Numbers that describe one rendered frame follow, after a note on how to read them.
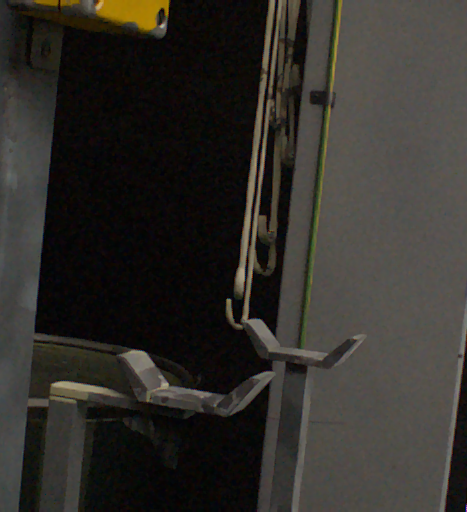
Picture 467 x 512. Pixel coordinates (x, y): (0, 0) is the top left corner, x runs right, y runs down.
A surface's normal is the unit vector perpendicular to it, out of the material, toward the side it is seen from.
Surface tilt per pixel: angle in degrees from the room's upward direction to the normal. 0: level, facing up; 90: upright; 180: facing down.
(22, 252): 90
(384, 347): 90
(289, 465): 90
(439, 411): 90
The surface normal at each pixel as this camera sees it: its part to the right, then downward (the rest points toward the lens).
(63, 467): -0.33, 0.04
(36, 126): 0.94, 0.13
